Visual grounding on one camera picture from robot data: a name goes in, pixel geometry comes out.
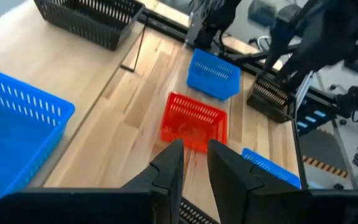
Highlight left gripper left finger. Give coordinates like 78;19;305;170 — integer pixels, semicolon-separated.
0;139;185;224

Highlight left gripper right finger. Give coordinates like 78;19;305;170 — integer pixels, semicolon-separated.
208;139;358;224

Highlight blue slotted plastic basket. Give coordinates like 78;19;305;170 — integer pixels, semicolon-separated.
0;63;76;215
186;48;241;101
241;147;301;190

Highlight black slotted plastic basket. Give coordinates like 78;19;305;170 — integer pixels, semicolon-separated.
33;0;146;51
246;73;295;124
178;197;221;224

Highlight red slotted plastic basket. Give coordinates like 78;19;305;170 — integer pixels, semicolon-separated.
159;91;229;154

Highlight wooden shelf with black legs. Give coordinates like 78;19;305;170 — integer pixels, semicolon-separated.
0;0;150;224

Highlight black box with blue labels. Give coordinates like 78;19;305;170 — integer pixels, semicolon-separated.
296;102;336;136

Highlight grey bag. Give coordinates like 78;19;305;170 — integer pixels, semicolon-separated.
247;0;280;28

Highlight yellow black striped strip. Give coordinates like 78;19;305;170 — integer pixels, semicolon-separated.
302;154;349;179

